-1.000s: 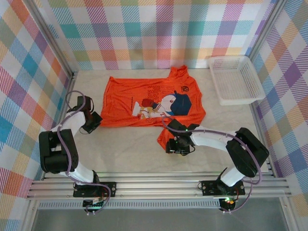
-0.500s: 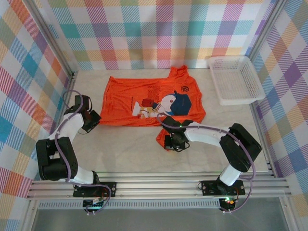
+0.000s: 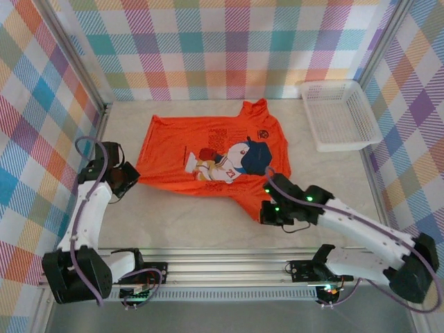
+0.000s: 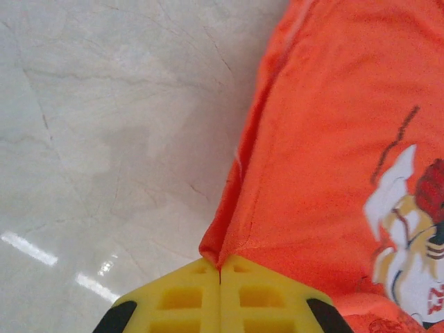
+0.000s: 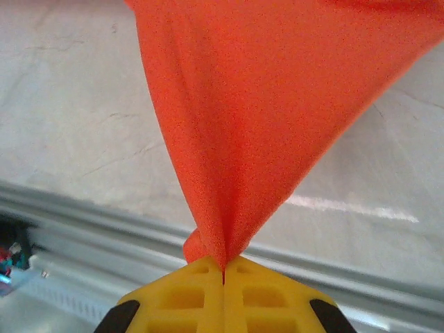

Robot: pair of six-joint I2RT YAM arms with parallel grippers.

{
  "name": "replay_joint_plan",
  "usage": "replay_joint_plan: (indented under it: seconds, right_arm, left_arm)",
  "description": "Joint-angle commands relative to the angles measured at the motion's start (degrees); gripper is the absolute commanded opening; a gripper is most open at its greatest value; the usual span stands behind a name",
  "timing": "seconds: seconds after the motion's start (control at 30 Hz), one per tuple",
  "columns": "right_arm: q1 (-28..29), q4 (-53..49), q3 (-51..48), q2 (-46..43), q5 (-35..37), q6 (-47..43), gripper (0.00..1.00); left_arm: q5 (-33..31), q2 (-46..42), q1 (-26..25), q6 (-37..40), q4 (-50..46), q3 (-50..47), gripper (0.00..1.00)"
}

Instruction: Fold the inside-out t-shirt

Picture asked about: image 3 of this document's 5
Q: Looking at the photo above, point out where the thin black right gripper cable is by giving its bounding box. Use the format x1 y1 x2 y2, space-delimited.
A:
282 221 312 234

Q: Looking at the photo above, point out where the aluminium frame rail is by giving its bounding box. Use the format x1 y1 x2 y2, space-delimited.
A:
37 248 422 287

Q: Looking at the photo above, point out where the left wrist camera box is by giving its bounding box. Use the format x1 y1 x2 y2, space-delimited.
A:
94 141 126 169

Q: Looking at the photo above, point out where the aluminium frame post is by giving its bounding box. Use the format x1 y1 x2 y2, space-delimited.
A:
356 0 416 89
33 0 112 112

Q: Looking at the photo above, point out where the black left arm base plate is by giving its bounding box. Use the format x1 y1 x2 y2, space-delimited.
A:
138 262 169 286

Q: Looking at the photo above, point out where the slotted grey cable duct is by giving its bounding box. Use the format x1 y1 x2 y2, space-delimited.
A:
55 290 318 302

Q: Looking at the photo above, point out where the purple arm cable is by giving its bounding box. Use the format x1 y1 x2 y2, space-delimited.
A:
264 166 443 314
70 136 164 309

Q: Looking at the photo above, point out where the aluminium side rail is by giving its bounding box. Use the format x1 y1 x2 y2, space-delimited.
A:
359 148 400 257
60 102 114 259

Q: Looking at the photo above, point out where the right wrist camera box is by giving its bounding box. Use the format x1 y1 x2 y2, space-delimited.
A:
265 172 302 206

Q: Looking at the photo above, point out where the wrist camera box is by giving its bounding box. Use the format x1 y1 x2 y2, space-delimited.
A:
94 141 126 169
265 172 302 206

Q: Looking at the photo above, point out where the orange printed t-shirt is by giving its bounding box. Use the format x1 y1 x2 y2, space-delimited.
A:
135 99 292 223

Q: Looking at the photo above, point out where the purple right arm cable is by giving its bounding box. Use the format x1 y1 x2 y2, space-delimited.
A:
264 166 443 314

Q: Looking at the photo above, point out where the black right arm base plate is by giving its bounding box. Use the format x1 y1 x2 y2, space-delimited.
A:
290 259 354 282

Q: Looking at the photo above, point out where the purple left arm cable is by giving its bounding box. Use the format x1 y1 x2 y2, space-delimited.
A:
70 136 164 309

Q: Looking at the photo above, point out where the white plastic mesh basket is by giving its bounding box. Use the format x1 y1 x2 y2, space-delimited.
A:
298 79 384 153

